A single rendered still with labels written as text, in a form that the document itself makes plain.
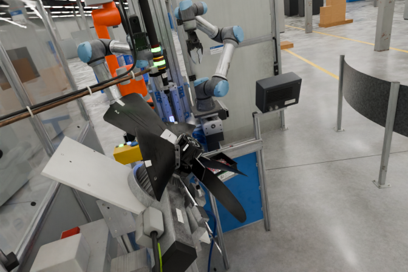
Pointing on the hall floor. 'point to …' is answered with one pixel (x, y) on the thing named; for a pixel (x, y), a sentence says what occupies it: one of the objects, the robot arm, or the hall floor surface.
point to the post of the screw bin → (218, 229)
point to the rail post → (264, 190)
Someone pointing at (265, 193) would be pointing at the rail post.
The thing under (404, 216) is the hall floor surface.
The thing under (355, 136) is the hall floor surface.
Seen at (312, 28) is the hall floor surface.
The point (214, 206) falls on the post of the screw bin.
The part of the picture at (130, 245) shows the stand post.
